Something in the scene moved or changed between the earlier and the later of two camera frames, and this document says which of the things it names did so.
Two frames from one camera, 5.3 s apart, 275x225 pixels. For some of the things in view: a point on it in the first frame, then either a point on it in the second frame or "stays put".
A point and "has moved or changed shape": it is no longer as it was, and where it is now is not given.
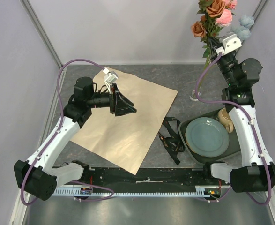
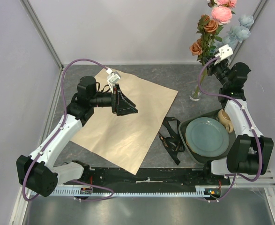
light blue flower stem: [243, 31] stays put
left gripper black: [119, 104] stays put
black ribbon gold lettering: [174, 144] stays put
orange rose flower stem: [206, 28] has moved or changed shape
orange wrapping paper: [124, 140] stays put
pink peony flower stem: [226, 18] has moved or changed shape
